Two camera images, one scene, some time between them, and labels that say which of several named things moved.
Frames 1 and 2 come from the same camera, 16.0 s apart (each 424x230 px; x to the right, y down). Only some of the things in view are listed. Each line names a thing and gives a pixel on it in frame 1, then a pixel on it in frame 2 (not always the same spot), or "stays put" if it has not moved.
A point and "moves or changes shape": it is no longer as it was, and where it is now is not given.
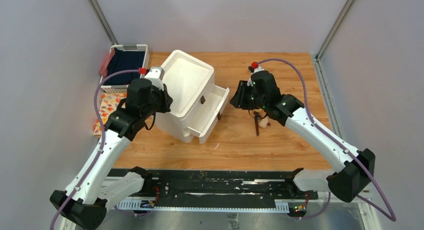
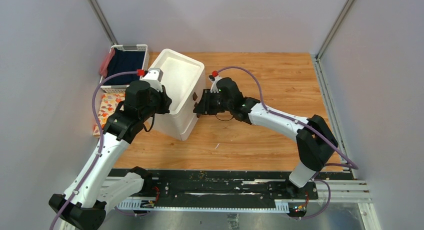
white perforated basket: (141, 47) stays put
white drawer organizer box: (197, 103) moves or changes shape
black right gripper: (239, 100) → (205, 107)
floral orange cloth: (110, 102) stays put
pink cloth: (103, 69) stays put
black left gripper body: (162, 104) stays put
